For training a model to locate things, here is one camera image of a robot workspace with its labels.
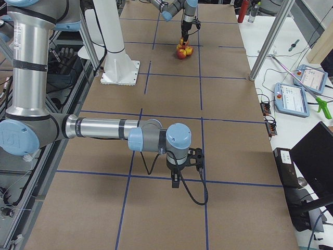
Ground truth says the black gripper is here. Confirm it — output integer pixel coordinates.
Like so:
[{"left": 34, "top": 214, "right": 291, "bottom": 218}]
[
  {"left": 181, "top": 21, "right": 190, "bottom": 45},
  {"left": 166, "top": 160, "right": 191, "bottom": 188}
]

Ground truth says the red yellow apple back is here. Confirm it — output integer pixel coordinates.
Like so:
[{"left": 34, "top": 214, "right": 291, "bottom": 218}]
[{"left": 180, "top": 37, "right": 189, "bottom": 46}]

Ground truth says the red yellow apple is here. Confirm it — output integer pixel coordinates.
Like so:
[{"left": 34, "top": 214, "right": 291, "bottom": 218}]
[
  {"left": 180, "top": 37, "right": 189, "bottom": 46},
  {"left": 185, "top": 46, "right": 194, "bottom": 56},
  {"left": 176, "top": 49, "right": 187, "bottom": 59}
]

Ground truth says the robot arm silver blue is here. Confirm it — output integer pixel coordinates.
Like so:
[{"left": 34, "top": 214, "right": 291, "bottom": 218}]
[
  {"left": 150, "top": 0, "right": 201, "bottom": 45},
  {"left": 1, "top": 1, "right": 193, "bottom": 188}
]

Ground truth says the red yellow apple left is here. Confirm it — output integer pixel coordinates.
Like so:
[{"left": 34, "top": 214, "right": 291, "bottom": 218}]
[{"left": 185, "top": 46, "right": 194, "bottom": 56}]

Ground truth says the red yellow apple front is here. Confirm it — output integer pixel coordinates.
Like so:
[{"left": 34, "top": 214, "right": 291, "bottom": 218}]
[{"left": 176, "top": 49, "right": 187, "bottom": 59}]

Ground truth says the red water bottle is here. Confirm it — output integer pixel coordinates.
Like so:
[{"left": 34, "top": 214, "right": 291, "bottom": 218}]
[{"left": 237, "top": 0, "right": 249, "bottom": 23}]

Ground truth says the clear water bottle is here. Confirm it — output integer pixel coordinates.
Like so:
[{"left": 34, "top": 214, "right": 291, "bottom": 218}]
[{"left": 248, "top": 0, "right": 261, "bottom": 23}]

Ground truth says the brown paper table cover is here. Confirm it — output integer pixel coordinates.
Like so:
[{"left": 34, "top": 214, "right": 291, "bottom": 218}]
[{"left": 25, "top": 1, "right": 298, "bottom": 249}]

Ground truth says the orange circuit board far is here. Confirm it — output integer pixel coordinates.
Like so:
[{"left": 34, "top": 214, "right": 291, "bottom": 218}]
[{"left": 259, "top": 94, "right": 271, "bottom": 116}]

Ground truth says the orange circuit board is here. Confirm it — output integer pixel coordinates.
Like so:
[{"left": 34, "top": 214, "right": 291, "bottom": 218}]
[
  {"left": 264, "top": 115, "right": 277, "bottom": 138},
  {"left": 259, "top": 94, "right": 271, "bottom": 116}
]

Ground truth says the wrist watch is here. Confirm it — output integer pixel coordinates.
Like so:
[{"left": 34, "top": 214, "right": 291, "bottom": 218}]
[{"left": 288, "top": 39, "right": 299, "bottom": 52}]

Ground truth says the orange circuit board near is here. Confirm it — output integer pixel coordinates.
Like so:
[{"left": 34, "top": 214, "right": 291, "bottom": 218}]
[{"left": 264, "top": 115, "right": 277, "bottom": 138}]

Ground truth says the blue teach pendant near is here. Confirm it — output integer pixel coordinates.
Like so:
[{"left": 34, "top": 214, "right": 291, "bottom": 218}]
[{"left": 274, "top": 83, "right": 310, "bottom": 117}]

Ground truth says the blue teach pendant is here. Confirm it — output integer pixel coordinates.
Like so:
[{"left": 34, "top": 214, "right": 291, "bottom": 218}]
[
  {"left": 274, "top": 83, "right": 310, "bottom": 117},
  {"left": 296, "top": 64, "right": 328, "bottom": 95}
]

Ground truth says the black box device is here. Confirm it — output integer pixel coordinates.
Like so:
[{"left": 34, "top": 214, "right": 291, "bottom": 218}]
[{"left": 272, "top": 147, "right": 333, "bottom": 232}]

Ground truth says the blue teach pendant far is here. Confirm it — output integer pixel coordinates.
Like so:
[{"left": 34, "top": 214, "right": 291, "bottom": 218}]
[{"left": 296, "top": 64, "right": 328, "bottom": 95}]

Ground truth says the black monitor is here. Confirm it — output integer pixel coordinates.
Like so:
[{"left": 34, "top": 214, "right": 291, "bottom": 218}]
[{"left": 290, "top": 122, "right": 332, "bottom": 215}]

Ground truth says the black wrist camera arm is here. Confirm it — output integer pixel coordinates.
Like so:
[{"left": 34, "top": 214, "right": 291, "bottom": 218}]
[
  {"left": 187, "top": 148, "right": 204, "bottom": 173},
  {"left": 192, "top": 17, "right": 201, "bottom": 30}
]

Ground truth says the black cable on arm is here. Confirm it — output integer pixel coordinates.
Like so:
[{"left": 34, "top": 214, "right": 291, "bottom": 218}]
[{"left": 139, "top": 148, "right": 209, "bottom": 206}]

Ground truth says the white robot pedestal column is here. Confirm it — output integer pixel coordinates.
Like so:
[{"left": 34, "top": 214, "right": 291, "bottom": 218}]
[{"left": 93, "top": 0, "right": 140, "bottom": 85}]

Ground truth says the aluminium frame post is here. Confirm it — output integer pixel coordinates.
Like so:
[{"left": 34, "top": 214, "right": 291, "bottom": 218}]
[{"left": 249, "top": 0, "right": 295, "bottom": 81}]

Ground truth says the metal grabber stick green handle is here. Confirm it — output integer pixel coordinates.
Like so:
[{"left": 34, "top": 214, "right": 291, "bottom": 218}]
[{"left": 270, "top": 55, "right": 332, "bottom": 119}]

